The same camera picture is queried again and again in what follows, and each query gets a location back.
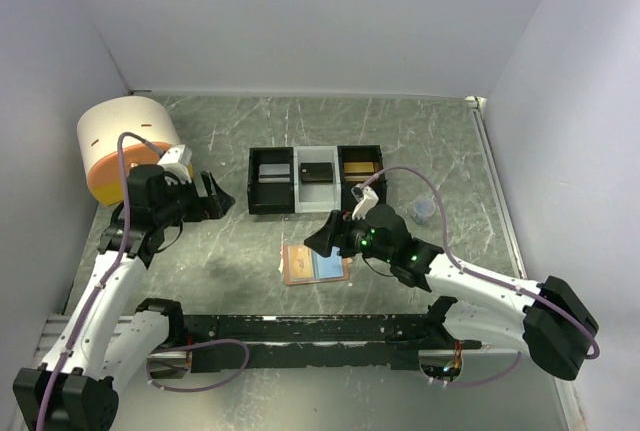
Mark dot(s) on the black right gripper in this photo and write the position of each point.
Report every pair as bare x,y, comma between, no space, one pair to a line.
335,232

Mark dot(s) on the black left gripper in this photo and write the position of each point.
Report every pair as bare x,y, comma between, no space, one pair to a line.
208,206

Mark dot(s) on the gold card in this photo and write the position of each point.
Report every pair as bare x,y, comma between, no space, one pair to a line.
301,266
359,171

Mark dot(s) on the white card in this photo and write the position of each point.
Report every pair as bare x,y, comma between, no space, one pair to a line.
273,173

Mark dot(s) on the black credit card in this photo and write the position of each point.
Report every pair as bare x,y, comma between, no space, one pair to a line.
316,173

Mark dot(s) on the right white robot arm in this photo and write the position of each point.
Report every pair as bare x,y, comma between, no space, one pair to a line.
500,296

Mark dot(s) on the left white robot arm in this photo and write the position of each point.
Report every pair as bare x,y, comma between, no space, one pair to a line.
78,383

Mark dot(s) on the gold card in tray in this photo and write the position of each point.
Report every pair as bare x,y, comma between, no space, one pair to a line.
359,171

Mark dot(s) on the black white three-compartment tray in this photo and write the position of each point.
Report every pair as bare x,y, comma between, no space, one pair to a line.
296,197

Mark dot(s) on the small clear plastic cup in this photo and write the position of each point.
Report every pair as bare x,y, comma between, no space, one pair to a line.
422,209

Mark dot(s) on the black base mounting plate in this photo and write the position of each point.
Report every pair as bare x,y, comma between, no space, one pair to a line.
320,341

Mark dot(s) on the white orange drawer cabinet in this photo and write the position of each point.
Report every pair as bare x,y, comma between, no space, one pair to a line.
119,134

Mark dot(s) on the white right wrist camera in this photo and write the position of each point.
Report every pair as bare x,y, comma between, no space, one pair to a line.
366,199

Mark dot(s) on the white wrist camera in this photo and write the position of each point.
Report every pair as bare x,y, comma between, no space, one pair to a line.
366,199
176,161

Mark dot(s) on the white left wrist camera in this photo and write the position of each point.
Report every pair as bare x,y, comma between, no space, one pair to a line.
176,161

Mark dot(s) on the white aluminium corner rail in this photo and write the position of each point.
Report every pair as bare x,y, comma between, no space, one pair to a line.
476,105

